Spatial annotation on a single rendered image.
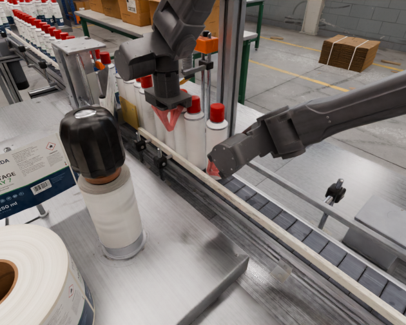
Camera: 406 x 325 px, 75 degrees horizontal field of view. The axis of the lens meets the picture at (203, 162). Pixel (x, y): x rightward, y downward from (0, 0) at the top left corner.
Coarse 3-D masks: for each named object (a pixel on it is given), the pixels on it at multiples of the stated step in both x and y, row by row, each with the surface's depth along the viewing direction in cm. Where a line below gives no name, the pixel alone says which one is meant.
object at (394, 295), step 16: (128, 128) 93; (192, 176) 72; (240, 192) 67; (256, 192) 67; (256, 208) 63; (272, 208) 63; (256, 224) 59; (288, 224) 59; (304, 224) 59; (304, 240) 56; (320, 240) 56; (336, 256) 53; (352, 256) 53; (320, 272) 50; (352, 272) 50; (368, 272) 50; (368, 288) 48; (384, 288) 48; (400, 288) 48; (400, 304) 46; (384, 320) 44
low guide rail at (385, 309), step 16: (160, 144) 77; (176, 160) 74; (208, 176) 66; (224, 192) 62; (240, 208) 60; (272, 224) 55; (288, 240) 52; (304, 256) 51; (320, 256) 49; (336, 272) 47; (352, 288) 45; (368, 304) 44; (384, 304) 42; (400, 320) 41
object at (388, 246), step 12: (264, 168) 61; (276, 180) 59; (300, 192) 55; (312, 204) 54; (324, 204) 53; (336, 216) 51; (360, 228) 48; (372, 240) 47; (384, 240) 46; (396, 252) 45
